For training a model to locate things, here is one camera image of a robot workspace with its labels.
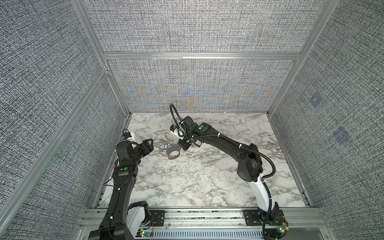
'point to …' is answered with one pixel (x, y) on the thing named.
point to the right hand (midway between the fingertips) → (180, 142)
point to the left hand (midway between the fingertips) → (148, 142)
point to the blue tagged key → (166, 146)
